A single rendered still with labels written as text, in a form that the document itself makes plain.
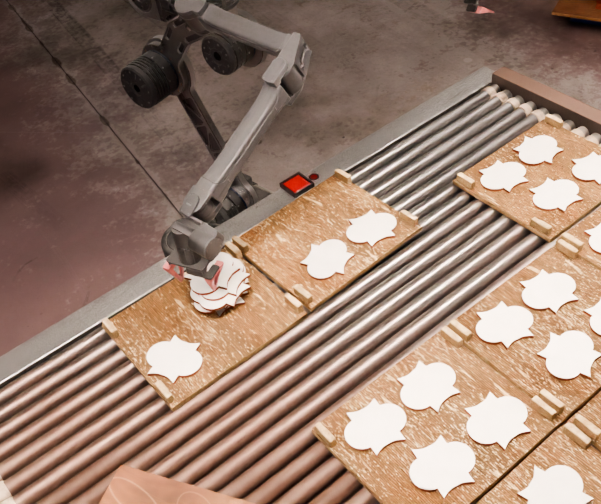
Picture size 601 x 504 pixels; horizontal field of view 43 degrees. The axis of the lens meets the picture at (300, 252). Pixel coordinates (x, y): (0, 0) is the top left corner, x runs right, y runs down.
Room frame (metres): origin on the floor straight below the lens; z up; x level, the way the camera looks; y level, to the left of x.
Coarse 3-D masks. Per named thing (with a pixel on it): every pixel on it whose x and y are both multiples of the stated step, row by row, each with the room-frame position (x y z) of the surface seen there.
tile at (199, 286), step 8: (224, 256) 1.43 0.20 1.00; (224, 264) 1.40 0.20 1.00; (232, 264) 1.40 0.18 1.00; (224, 272) 1.37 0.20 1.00; (232, 272) 1.37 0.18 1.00; (192, 280) 1.36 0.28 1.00; (200, 280) 1.36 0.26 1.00; (224, 280) 1.35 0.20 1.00; (192, 288) 1.34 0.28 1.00; (200, 288) 1.33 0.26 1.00; (208, 288) 1.33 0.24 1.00; (216, 288) 1.32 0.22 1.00; (224, 288) 1.32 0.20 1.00
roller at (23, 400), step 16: (496, 96) 2.06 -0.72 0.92; (512, 96) 2.07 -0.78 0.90; (480, 112) 2.00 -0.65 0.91; (448, 128) 1.93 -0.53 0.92; (464, 128) 1.95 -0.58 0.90; (432, 144) 1.88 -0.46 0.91; (400, 160) 1.81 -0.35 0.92; (368, 176) 1.76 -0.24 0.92; (384, 176) 1.76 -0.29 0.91; (96, 352) 1.25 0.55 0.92; (112, 352) 1.26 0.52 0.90; (64, 368) 1.21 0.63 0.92; (80, 368) 1.21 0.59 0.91; (48, 384) 1.17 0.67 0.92; (16, 400) 1.14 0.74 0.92; (32, 400) 1.14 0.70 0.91; (0, 416) 1.10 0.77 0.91
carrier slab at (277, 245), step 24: (312, 192) 1.71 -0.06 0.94; (336, 192) 1.69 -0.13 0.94; (360, 192) 1.68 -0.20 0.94; (288, 216) 1.62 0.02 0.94; (312, 216) 1.61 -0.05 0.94; (336, 216) 1.59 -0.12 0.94; (360, 216) 1.57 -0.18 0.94; (264, 240) 1.54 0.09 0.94; (288, 240) 1.52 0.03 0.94; (312, 240) 1.51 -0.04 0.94; (384, 240) 1.46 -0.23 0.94; (264, 264) 1.45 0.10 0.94; (288, 264) 1.43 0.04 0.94; (360, 264) 1.39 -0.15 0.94; (288, 288) 1.35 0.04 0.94; (312, 288) 1.33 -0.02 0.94; (336, 288) 1.32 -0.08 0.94
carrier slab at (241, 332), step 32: (160, 288) 1.42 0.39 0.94; (256, 288) 1.36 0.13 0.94; (128, 320) 1.32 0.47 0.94; (160, 320) 1.31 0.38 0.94; (192, 320) 1.29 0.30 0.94; (224, 320) 1.27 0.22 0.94; (256, 320) 1.25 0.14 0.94; (288, 320) 1.24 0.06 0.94; (128, 352) 1.22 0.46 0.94; (224, 352) 1.17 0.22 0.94; (256, 352) 1.16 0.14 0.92; (192, 384) 1.09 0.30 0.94
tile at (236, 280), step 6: (234, 258) 1.43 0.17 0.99; (234, 264) 1.41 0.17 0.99; (240, 264) 1.40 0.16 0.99; (240, 270) 1.38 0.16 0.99; (234, 276) 1.36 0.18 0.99; (240, 276) 1.36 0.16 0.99; (246, 276) 1.36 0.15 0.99; (228, 282) 1.35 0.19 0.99; (234, 282) 1.34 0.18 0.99; (240, 282) 1.34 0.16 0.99; (228, 288) 1.33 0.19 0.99; (234, 288) 1.32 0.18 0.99; (210, 294) 1.31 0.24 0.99; (216, 294) 1.31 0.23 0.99; (222, 294) 1.31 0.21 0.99; (234, 294) 1.30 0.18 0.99; (210, 300) 1.30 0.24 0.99; (216, 300) 1.30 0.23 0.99
